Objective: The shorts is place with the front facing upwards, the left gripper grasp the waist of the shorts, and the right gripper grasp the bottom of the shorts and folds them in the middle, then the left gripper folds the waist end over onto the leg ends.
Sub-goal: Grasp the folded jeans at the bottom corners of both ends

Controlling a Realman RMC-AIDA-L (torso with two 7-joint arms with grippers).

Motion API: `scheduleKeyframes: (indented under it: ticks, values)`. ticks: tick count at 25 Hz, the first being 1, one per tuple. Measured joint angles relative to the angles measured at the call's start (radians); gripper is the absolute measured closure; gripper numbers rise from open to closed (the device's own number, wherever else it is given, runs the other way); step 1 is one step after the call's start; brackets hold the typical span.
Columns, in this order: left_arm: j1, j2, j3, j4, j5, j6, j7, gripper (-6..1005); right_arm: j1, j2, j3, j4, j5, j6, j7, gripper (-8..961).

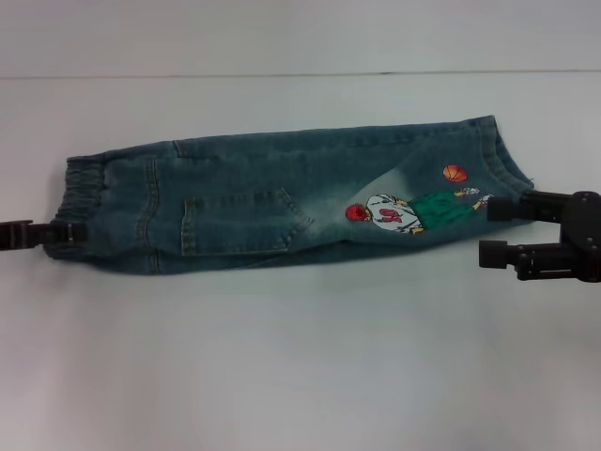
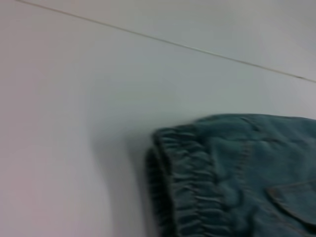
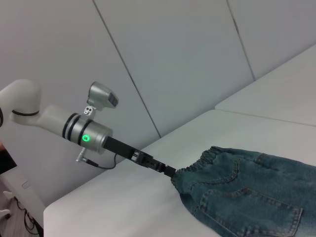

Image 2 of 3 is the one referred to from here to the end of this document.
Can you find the blue denim shorts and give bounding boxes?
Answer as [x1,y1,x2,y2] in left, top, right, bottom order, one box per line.
[145,113,316,237]

